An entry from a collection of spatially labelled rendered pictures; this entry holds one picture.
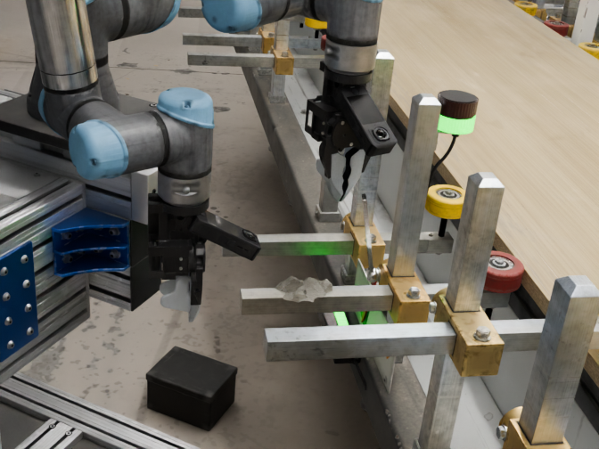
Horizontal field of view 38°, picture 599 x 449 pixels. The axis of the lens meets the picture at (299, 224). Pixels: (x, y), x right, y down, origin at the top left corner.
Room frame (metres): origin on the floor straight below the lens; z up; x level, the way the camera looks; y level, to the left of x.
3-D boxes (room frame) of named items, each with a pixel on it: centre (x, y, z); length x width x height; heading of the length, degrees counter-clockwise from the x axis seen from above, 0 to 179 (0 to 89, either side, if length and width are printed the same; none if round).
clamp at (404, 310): (1.20, -0.18, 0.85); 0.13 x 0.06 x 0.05; 12
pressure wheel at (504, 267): (1.22, -0.32, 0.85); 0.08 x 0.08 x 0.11
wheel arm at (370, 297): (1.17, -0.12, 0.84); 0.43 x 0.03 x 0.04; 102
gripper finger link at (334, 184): (1.24, -0.04, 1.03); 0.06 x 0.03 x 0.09; 32
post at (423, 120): (1.22, -0.17, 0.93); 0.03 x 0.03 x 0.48; 12
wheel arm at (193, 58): (2.39, 0.14, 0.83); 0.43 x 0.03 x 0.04; 102
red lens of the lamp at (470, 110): (1.23, -0.22, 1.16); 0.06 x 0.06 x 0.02
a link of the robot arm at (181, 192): (1.11, 0.17, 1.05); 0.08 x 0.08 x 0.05
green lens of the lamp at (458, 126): (1.23, -0.22, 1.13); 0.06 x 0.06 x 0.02
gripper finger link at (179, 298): (1.09, 0.17, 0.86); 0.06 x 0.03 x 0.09; 102
